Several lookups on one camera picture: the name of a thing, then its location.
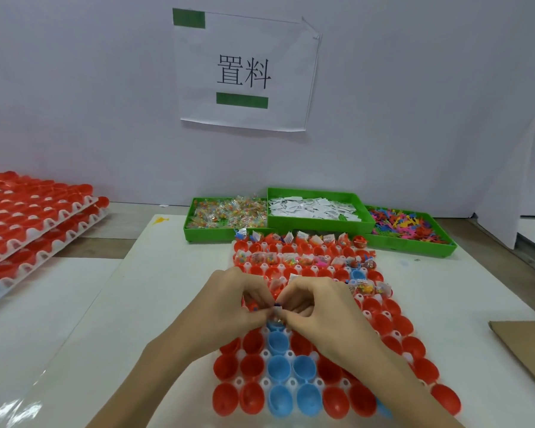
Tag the small white table sheet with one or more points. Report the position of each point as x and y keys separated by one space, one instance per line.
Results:
x=31 y=316

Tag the stacked red capsule halves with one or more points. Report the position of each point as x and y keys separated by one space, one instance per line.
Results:
x=22 y=204

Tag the group of red capsule halves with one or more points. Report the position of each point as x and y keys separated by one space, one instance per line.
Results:
x=252 y=366

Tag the pile of clear candy packets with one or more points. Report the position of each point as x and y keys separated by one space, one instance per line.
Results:
x=225 y=213

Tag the person's right thumb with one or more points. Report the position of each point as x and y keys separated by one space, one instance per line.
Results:
x=299 y=320

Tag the long green tape strip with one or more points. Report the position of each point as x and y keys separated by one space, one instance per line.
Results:
x=242 y=100

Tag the brown cardboard sheet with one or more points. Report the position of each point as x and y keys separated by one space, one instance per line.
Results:
x=528 y=347

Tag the white capsule holder tray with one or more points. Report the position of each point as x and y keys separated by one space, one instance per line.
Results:
x=264 y=353

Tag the person's right hand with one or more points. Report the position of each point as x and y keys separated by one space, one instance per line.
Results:
x=334 y=314

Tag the white foam board panel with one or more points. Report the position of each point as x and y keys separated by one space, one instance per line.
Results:
x=508 y=182

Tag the small clear sweet packet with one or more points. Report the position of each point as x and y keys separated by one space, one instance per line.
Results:
x=277 y=312

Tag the person's left hand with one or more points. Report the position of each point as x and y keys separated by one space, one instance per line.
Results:
x=218 y=307

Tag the pile of colourful plastic pieces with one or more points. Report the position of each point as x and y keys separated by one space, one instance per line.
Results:
x=405 y=225

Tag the green tray with paper slips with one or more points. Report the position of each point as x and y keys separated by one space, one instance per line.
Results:
x=312 y=225

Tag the person's right forearm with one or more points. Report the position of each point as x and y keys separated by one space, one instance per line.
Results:
x=396 y=387

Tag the pile of white paper slips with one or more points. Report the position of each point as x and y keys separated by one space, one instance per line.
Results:
x=312 y=208

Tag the group of blue capsule halves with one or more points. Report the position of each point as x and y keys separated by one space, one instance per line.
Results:
x=279 y=368

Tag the large white table sheet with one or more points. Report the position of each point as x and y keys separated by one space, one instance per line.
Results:
x=169 y=280

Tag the person's left thumb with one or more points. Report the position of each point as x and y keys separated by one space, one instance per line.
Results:
x=258 y=315

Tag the short green tape strip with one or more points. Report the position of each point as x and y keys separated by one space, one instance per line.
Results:
x=188 y=18

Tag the white stacked capsule tray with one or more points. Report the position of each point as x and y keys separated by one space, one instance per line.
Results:
x=53 y=221
x=67 y=242

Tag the clear plastic film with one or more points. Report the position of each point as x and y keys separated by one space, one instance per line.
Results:
x=9 y=403

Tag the white paper wall sign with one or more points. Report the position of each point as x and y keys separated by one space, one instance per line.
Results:
x=249 y=44

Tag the green tray with toy pieces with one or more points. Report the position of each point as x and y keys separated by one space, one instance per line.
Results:
x=428 y=249

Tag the green tray with candy packets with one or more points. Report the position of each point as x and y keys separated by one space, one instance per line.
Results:
x=205 y=234

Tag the person's left forearm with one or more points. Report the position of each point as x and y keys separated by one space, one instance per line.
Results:
x=142 y=387

